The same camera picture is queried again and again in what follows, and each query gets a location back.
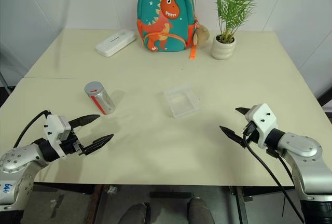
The black table frame bar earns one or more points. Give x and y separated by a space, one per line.
171 195

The silver and red can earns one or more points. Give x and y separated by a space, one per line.
103 102

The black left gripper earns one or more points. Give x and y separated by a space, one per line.
69 145

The clear plastic container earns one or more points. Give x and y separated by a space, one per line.
181 102

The white oblong case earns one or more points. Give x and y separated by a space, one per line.
115 43

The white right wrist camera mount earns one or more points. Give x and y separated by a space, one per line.
263 123

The green palm plant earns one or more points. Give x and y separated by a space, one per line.
233 8

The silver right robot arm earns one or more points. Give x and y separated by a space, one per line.
303 154

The white ribbed plant pot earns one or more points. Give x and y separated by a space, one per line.
223 49

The teal dinosaur backpack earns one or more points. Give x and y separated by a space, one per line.
166 16

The dark rounded grey shape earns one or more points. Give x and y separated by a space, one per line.
135 213
200 211

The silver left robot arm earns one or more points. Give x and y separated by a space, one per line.
18 160

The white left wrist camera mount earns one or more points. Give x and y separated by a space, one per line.
53 125

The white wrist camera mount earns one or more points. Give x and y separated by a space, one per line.
53 125
263 123

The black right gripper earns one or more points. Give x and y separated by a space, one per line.
251 133

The black metal frame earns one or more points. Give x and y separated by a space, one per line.
326 99

